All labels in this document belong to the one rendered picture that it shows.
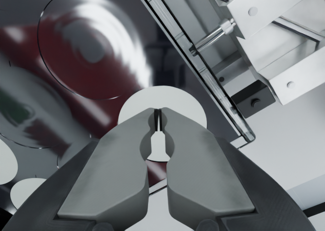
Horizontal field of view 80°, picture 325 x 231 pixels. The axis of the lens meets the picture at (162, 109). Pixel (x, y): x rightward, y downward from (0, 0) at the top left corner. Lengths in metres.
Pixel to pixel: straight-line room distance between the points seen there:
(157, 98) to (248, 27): 0.11
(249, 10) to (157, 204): 0.37
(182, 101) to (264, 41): 0.10
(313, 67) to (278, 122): 0.15
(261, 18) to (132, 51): 0.12
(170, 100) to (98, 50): 0.09
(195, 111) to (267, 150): 0.20
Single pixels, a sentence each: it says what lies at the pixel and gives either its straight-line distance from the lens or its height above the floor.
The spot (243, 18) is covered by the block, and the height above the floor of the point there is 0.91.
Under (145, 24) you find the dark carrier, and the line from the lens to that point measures 0.19.
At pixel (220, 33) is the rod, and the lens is 0.20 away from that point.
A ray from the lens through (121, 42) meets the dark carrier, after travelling 0.20.
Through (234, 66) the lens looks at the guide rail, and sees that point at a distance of 0.26.
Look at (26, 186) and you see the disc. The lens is 0.35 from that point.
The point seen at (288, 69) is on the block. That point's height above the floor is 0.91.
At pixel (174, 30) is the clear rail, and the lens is 0.19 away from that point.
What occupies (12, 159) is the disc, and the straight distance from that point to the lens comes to 0.32.
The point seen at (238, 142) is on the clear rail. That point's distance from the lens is 0.25.
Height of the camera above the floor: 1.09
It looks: 63 degrees down
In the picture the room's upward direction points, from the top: 177 degrees counter-clockwise
